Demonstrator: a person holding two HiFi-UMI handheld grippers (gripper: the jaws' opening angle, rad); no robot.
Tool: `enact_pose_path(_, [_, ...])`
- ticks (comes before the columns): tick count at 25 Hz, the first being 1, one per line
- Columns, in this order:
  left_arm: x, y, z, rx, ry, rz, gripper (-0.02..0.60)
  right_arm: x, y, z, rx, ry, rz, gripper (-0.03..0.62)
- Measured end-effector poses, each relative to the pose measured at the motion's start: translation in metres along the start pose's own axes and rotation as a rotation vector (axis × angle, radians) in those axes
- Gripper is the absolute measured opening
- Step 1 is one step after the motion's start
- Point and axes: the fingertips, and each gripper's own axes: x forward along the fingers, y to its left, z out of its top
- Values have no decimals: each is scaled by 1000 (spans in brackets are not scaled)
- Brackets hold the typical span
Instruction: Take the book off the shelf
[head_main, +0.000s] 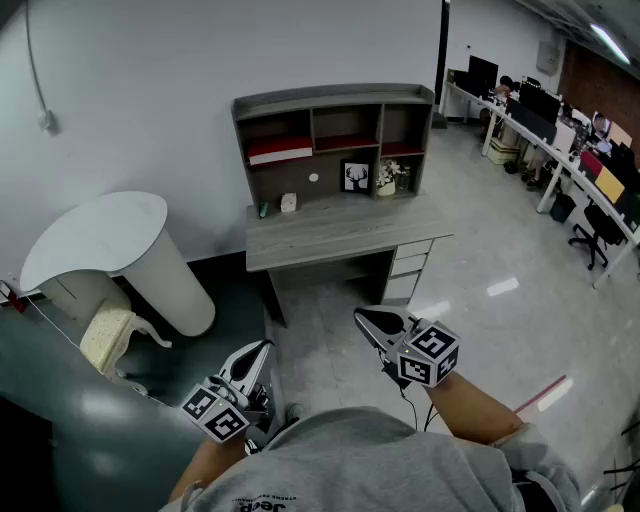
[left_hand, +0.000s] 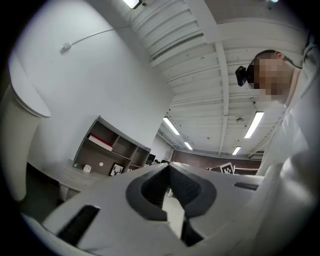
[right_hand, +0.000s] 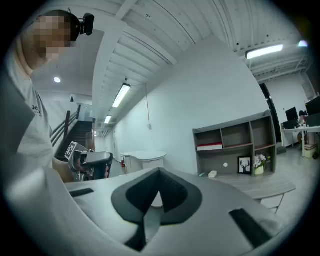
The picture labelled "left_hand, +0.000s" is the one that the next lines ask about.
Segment person's head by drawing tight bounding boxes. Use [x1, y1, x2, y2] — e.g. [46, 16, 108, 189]
[248, 49, 302, 106]

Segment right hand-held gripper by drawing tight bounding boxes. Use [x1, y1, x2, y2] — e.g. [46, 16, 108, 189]
[219, 162, 236, 175]

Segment white wall junction box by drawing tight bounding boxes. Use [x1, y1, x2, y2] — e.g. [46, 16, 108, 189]
[60, 41, 73, 54]

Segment white wall cable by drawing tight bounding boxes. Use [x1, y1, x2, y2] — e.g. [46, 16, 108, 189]
[69, 26, 132, 47]

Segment round white side table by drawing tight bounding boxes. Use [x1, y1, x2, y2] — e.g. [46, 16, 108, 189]
[0, 51, 52, 204]

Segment grey wooden shelf unit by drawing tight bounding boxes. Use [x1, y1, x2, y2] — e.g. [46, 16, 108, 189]
[72, 115, 152, 177]

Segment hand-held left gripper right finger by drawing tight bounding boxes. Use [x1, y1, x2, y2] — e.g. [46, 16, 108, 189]
[169, 162, 264, 248]

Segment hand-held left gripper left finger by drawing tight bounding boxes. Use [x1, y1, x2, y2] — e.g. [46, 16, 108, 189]
[41, 163, 188, 255]

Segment black head-mounted camera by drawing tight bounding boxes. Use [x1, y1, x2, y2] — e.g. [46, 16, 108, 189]
[234, 65, 251, 87]

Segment deer picture frame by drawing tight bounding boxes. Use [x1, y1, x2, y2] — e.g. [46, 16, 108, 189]
[108, 162, 125, 177]

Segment grey wooden desk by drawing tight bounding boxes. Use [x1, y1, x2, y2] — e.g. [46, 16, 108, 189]
[26, 159, 111, 201]

